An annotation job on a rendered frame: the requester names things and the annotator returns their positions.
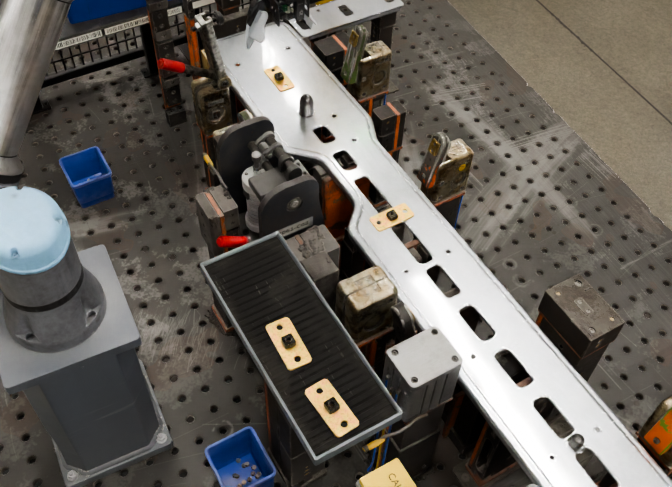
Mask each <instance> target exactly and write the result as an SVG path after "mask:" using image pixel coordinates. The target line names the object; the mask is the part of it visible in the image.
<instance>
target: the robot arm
mask: <svg viewBox="0 0 672 487"><path fill-rule="evenodd" d="M73 1H74V0H0V288H1V290H2V292H3V294H4V296H5V297H4V320H5V323H6V326H7V328H8V330H9V332H10V334H11V336H12V337H13V339H14V340H15V341H16V342H17V343H18V344H20V345H21V346H22V347H24V348H26V349H28V350H31V351H35V352H40V353H55V352H61V351H65V350H68V349H71V348H73V347H75V346H77V345H79V344H81V343H83V342H84V341H85V340H87V339H88V338H89V337H91V336H92V335H93V334H94V333H95V332H96V330H97V329H98V328H99V326H100V325H101V323H102V321H103V319H104V317H105V313H106V308H107V301H106V296H105V293H104V291H103V288H102V285H101V284H100V282H99V281H98V279H97V278H96V277H95V276H94V275H93V274H92V273H91V272H90V271H89V270H87V269H86V268H85V267H84V266H83V265H82V264H81V262H80V259H79V256H78V253H77V251H76V248H75V245H74V243H73V240H72V237H71V234H70V229H69V225H68V222H67V219H66V217H65V215H64V214H63V212H62V211H61V209H60V208H59V206H58V205H57V203H56V202H55V201H54V200H53V199H52V198H51V197H50V196H48V195H47V194H46V193H44V192H42V191H40V190H37V189H34V188H30V187H23V188H22V189H18V185H19V182H20V179H21V176H22V173H23V170H24V167H23V164H22V163H21V161H20V159H19V157H18V152H19V149H20V146H21V143H22V140H23V138H24V135H25V132H26V129H27V126H28V124H29V121H30V118H31V115H32V112H33V110H34V107H35V104H36V101H37V98H38V96H39V93H40V90H41V87H42V84H43V82H44V79H45V76H46V73H47V70H48V68H49V65H50V62H51V59H52V56H53V54H54V51H55V48H56V45H57V42H58V40H59V37H60V34H61V31H62V28H63V26H64V23H65V20H66V17H67V14H68V12H69V9H70V6H71V3H72V2H73ZM264 5H265V6H266V7H267V8H268V9H270V11H271V12H272V13H273V21H274V22H275V23H276V25H277V26H278V27H280V21H283V20H286V19H288V20H291V19H294V18H295V19H296V21H298V20H301V19H303V22H304V23H305V24H306V25H307V26H308V27H309V28H310V30H311V29H312V24H313V23H314V24H315V25H317V23H316V22H315V21H314V19H313V18H312V15H311V11H310V0H307V2H306V0H252V2H251V4H250V6H249V10H248V15H247V21H246V22H247V25H246V36H245V40H246V47H247V49H250V47H251V46H252V44H253V42H254V40H256V41H257V42H259V43H262V42H263V41H264V39H265V36H266V35H265V29H264V26H265V24H266V22H267V19H268V13H267V12H266V11H264V9H265V6H264Z"/></svg>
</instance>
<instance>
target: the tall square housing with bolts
mask: <svg viewBox="0 0 672 487"><path fill-rule="evenodd" d="M462 363H463V359H462V357H461V356H460V355H459V353H458V352H457V351H456V350H455V348H454V347H453V346H452V344H451V343H450V342H449V340H448V339H447V338H446V337H445V335H444V334H443V333H442V331H441V330H440V329H439V328H438V327H435V326H433V327H431V328H429V329H427V330H425V331H423V332H421V333H419V334H417V335H415V336H413V337H411V338H409V339H407V340H405V341H403V342H401V343H399V344H397V345H395V346H393V347H391V348H389V349H388V350H387V352H386V358H385V364H384V370H383V377H382V383H383V384H384V386H385V387H386V389H387V390H388V391H389V393H390V394H391V396H392V397H393V399H394V400H395V402H396V403H397V405H398V406H399V408H400V409H401V410H402V412H403V413H402V418H401V420H399V421H398V422H396V423H394V424H392V425H390V426H388V427H387V428H385V429H383V430H381V431H379V432H377V433H376V434H375V437H374V440H376V439H379V438H380V437H382V436H383V435H385V434H388V433H392V432H395V431H397V430H400V429H401V428H403V427H405V426H406V425H407V424H409V423H410V422H411V421H412V420H413V419H415V418H417V417H419V416H421V415H423V414H426V413H427V414H428V417H426V418H423V419H421V420H419V421H417V422H416V423H414V424H413V425H412V426H411V427H410V428H408V429H407V430H405V431H404V432H402V433H400V434H398V435H395V436H392V437H388V438H386V439H385V441H384V442H383V443H381V444H380V445H379V446H377V447H375V448H374V449H372V452H371V453H369V456H367V459H364V460H363V461H364V462H366V463H367V465H366V466H367V467H368V469H367V472H371V471H374V470H376V469H378V468H379V467H381V466H383V465H385V464H386V463H388V462H390V461H392V460H394V459H395V458H398V459H399V460H400V462H401V463H402V465H403V466H404V468H405V470H406V471H407V473H408V474H409V476H410V477H411V479H412V480H414V479H415V480H414V481H413V482H416V481H418V482H419V480H422V479H423V480H425V479H426V478H425V477H426V476H425V475H429V473H430V474H432V473H435V471H434V467H435V466H437V464H436V463H434V462H432V457H433V454H434V450H435V447H436V444H437V441H438V438H439V434H440V431H441V430H440V428H439V427H438V426H439V423H440V420H441V416H442V413H443V410H444V406H445V403H447V402H449V401H451V400H452V399H453V397H452V395H453V392H454V389H455V386H456V382H457V379H458V376H459V373H460V370H461V366H462ZM431 469H432V470H431ZM430 470H431V471H430ZM428 471H430V472H428ZM426 472H427V473H426ZM423 474H424V475H423ZM421 475H423V476H421ZM419 476H420V477H419ZM416 478H417V479H416Z"/></svg>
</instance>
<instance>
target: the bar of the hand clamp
mask: <svg viewBox="0 0 672 487"><path fill-rule="evenodd" d="M213 15H214V17H213V18H211V17H208V18H206V14H205V13H204V12H203V13H200V14H197V15H195V16H194V17H195V21H196V23H195V24H194V26H193V27H191V30H192V32H195V31H197V32H199V34H200V37H201V40H202V43H203V46H204V50H205V53H206V56H207V59H208V63H209V66H210V69H211V70H213V71H214V72H215V75H216V78H217V80H214V81H215V82H216V81H218V80H219V78H221V77H223V76H227V74H226V70H225V67H224V63H223V60H222V56H221V53H220V50H219V46H218V43H217V39H216V36H215V32H214V29H213V25H214V23H215V22H217V24H219V25H222V24H224V18H223V16H222V14H221V12H220V11H218V10H216V11H214V14H213Z"/></svg>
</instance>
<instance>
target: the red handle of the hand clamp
mask: <svg viewBox="0 0 672 487"><path fill-rule="evenodd" d="M157 65H158V68H159V69H163V70H167V71H172V72H177V73H187V74H192V75H196V76H201V77H206V78H210V79H214V80H217V78H216V75H215V72H214V71H213V70H209V69H204V68H200V67H195V66H191V65H186V64H184V63H183V62H178V61H174V60H169V59H165V58H160V59H159V60H158V61H157Z"/></svg>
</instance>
